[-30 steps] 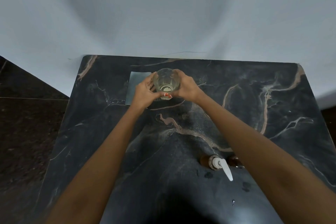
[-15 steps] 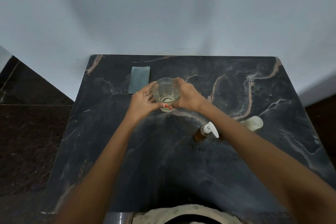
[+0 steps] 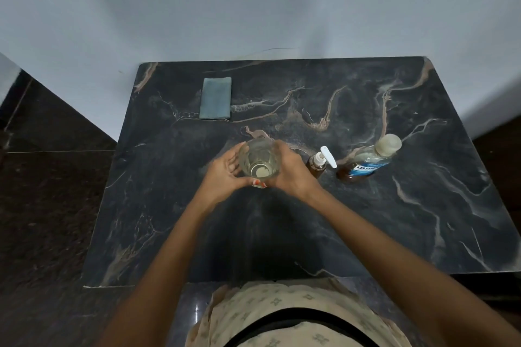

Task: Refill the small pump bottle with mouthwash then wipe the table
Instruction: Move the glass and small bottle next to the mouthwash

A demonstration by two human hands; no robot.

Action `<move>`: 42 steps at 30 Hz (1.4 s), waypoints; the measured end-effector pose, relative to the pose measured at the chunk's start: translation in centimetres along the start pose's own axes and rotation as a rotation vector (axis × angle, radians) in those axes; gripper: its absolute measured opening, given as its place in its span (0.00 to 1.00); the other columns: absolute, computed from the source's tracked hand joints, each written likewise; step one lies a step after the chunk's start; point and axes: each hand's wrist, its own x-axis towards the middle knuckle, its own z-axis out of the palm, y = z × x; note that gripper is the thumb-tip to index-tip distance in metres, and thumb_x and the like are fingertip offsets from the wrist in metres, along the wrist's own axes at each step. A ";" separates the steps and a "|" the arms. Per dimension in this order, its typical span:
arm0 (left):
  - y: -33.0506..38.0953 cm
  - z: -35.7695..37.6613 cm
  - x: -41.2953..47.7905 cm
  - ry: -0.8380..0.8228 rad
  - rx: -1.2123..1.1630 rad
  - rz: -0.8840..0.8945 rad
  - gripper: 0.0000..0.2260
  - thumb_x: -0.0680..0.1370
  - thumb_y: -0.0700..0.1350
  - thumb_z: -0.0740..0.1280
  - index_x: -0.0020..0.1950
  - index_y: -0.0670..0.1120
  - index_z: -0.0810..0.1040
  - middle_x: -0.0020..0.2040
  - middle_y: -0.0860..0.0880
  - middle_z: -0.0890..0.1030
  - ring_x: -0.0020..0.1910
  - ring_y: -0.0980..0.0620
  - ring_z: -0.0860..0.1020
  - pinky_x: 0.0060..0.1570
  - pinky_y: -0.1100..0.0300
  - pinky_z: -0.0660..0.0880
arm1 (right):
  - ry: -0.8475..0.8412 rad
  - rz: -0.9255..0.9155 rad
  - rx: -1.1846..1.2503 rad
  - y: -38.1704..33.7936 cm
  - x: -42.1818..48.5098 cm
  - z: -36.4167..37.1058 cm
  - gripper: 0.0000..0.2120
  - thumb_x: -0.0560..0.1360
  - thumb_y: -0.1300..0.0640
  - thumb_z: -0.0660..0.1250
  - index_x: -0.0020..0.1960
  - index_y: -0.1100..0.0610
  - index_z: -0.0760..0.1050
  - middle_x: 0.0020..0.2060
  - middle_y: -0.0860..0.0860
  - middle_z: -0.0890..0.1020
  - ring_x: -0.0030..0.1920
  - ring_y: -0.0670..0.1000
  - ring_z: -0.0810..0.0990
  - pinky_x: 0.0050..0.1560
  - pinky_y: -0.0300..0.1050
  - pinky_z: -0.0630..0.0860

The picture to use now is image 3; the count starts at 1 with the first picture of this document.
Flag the mouthwash bottle with blue label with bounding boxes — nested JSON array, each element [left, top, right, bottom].
[[336, 144, 393, 184]]

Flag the person's right forearm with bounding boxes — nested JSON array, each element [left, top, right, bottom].
[[304, 188, 521, 347]]

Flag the grey-blue cloth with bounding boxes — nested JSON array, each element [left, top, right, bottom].
[[199, 77, 232, 120]]

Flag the translucent mouthwash bottle cap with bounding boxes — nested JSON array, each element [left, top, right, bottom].
[[374, 133, 403, 157]]

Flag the beige patterned clothing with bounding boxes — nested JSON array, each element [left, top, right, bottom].
[[185, 277, 412, 347]]

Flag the white pump dispenser head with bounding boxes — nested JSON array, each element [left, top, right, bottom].
[[312, 145, 338, 169]]

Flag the dark wooden cabinet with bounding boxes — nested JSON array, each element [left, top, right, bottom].
[[472, 114, 521, 237]]

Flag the clear drinking glass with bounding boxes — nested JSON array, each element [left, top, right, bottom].
[[238, 138, 282, 180]]

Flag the person's left hand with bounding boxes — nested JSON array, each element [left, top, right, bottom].
[[194, 141, 268, 213]]

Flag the person's right hand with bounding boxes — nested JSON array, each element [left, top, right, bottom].
[[264, 139, 325, 203]]

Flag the black marble table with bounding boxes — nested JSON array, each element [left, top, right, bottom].
[[81, 56, 521, 289]]

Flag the small clear pump bottle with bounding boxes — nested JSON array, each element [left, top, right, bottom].
[[306, 153, 328, 181]]

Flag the person's left forearm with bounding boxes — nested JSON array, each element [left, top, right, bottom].
[[97, 198, 217, 347]]

